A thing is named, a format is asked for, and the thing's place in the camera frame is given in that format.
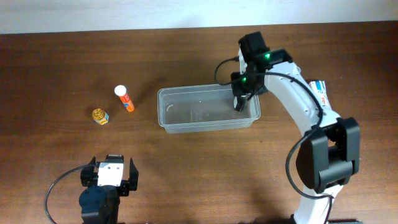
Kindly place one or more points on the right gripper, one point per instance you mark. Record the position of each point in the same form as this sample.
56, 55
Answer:
240, 102

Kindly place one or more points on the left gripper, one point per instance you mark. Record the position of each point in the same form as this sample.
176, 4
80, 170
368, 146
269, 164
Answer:
88, 178

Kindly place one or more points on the dark bottle white cap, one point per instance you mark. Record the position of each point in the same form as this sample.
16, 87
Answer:
239, 103

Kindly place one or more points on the white blue medicine box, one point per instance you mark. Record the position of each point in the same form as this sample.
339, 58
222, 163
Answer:
319, 87

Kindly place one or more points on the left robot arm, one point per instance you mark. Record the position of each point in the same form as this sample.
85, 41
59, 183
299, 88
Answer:
105, 186

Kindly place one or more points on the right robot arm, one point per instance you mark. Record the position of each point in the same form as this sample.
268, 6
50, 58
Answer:
328, 151

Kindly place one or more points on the clear plastic container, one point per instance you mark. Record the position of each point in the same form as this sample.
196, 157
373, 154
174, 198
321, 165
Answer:
189, 109

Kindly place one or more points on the small gold-lid balm jar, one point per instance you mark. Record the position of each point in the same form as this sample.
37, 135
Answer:
100, 116

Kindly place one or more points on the orange tablet tube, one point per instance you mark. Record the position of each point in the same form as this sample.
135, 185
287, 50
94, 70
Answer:
121, 92

